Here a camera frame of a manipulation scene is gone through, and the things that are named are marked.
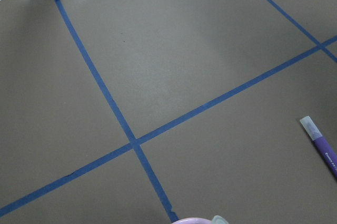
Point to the yellow highlighter pen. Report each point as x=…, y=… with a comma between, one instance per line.
x=218, y=220

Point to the purple highlighter pen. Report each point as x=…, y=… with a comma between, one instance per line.
x=323, y=147

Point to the lilac mesh pen holder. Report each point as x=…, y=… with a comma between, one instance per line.
x=192, y=220

